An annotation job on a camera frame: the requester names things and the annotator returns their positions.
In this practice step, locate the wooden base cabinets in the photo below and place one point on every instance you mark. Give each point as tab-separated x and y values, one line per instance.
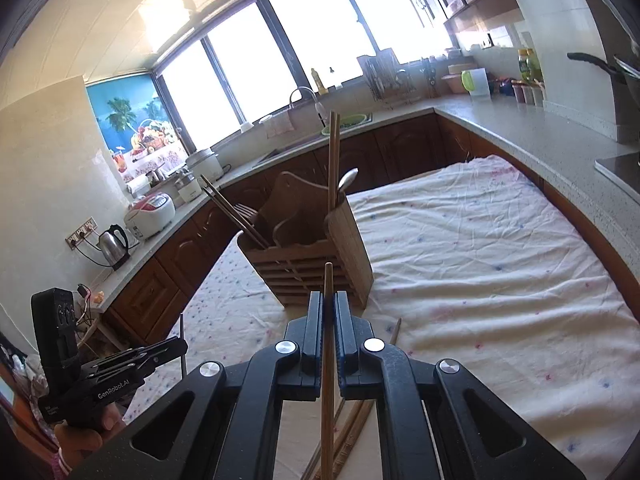
165	270

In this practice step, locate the tropical fruit wall poster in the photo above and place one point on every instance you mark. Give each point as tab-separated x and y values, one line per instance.
120	110

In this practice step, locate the small white cooker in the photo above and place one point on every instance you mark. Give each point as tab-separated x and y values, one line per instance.
187	189

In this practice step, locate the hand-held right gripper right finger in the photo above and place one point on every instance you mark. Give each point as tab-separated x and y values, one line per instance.
345	340

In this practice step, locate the green and white container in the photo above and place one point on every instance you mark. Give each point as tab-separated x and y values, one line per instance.
475	82

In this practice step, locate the floral white tablecloth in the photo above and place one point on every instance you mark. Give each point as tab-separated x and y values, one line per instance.
475	260

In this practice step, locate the tall white rice cooker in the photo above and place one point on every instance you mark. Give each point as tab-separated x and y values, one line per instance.
205	165

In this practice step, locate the metal spoon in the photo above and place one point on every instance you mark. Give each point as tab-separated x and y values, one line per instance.
350	176

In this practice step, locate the curved kitchen faucet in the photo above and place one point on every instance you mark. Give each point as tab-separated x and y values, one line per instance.
320	107

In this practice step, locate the dish rack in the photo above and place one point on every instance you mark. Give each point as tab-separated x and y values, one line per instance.
385	77

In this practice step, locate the dark wooden chopstick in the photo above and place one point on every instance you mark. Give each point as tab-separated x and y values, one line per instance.
225	207
235	212

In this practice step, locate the white and red rice cooker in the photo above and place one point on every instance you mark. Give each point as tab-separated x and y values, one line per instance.
150	217

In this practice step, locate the wooden utensil holder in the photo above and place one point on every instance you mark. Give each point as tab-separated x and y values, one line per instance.
310	260

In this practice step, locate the wall socket strip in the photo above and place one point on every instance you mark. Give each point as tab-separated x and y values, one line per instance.
80	232

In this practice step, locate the gas stove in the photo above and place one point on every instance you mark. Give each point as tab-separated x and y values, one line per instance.
620	167

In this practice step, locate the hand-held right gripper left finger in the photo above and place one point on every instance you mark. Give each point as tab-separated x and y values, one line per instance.
312	340

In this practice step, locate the steel electric kettle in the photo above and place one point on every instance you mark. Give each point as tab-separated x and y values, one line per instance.
114	247

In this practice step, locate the kitchen window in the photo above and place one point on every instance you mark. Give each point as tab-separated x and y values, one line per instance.
300	35

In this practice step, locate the yellow dish soap bottle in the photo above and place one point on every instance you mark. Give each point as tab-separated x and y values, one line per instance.
319	82

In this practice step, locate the pink hanging cloth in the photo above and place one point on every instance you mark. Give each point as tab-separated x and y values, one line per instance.
280	125

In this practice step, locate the metal fork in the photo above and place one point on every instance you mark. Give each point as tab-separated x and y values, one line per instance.
247	212

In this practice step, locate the green basin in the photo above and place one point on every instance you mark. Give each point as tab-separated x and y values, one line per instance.
350	121

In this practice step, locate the white seasoning jars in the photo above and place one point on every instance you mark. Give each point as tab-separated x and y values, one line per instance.
527	94

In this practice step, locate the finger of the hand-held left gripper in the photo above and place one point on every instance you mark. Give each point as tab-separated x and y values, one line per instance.
160	349
130	369

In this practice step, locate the paper towel roll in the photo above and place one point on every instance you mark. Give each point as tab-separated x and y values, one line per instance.
137	186

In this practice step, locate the blue kitchen item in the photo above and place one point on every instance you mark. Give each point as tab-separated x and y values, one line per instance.
502	86

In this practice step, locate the black wok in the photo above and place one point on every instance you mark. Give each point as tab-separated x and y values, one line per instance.
600	62

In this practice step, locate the kitchen sink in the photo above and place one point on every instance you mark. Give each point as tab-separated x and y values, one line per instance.
295	150

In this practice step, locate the light wooden chopstick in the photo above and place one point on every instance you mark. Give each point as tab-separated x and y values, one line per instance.
328	280
337	150
350	435
397	332
331	160

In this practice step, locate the person's left hand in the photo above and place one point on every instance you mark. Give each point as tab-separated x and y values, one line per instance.
82	442

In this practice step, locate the cooking oil bottles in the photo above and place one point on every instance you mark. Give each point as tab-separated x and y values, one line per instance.
530	65

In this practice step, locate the speckled kitchen countertop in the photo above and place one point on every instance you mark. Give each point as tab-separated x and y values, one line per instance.
525	130

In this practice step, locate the kitchen tool cup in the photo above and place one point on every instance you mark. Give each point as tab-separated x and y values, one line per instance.
431	77

